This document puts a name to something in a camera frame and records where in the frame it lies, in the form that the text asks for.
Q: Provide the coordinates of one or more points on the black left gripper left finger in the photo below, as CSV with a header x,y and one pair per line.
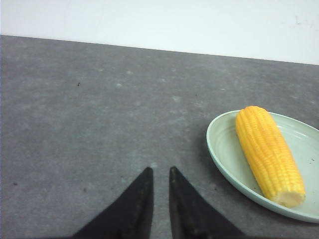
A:
x,y
129,216

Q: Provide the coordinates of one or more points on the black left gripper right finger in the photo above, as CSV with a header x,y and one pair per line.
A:
x,y
191,217

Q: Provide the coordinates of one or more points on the yellow corn cob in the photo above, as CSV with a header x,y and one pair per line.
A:
x,y
269,157

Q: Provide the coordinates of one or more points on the light green plate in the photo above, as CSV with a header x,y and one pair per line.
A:
x,y
303,141

